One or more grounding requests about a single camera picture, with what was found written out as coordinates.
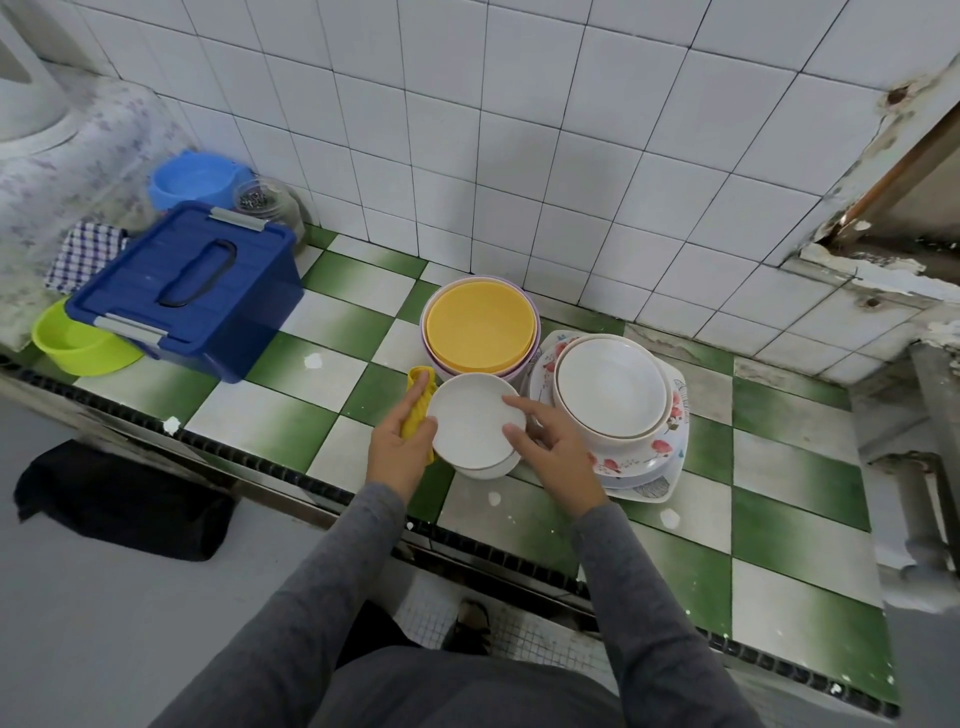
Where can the person's right forearm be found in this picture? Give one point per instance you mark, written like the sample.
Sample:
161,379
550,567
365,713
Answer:
668,630

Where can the glass jar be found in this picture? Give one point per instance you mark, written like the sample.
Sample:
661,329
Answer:
270,200

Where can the person's right hand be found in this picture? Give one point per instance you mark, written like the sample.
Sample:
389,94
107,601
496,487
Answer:
564,462

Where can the stack of small white bowls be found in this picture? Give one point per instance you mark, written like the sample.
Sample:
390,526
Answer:
498,470

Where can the blue white checked cloth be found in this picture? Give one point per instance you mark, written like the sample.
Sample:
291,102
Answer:
86,255

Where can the blue plastic bowl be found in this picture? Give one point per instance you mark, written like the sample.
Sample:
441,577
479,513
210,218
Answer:
198,177

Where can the clear plastic bag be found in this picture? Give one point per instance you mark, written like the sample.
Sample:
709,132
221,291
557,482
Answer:
75,180

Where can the person's left hand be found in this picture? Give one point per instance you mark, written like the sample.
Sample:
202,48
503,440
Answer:
398,453

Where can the lime green plastic bowl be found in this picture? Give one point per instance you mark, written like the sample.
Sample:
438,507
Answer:
83,345

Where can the blue plastic box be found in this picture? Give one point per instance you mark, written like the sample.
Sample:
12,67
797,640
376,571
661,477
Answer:
180,285

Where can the person's black shoe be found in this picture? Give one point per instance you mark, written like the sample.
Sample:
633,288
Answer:
468,627

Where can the white electric kettle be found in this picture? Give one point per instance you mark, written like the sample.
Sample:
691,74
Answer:
27,105

